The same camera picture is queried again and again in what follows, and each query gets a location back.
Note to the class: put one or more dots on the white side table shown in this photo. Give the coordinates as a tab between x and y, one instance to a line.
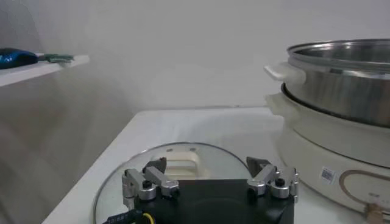
30	71

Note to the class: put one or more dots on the stainless steel steamer basket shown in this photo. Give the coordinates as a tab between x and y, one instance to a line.
341	91

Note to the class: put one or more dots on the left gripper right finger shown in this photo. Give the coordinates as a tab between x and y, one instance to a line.
268	179

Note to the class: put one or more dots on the blue computer mouse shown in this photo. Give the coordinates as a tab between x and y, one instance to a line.
15	58

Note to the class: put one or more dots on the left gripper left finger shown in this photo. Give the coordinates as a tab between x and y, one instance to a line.
150	182

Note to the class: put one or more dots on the green circuit board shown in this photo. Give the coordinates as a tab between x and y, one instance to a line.
58	58

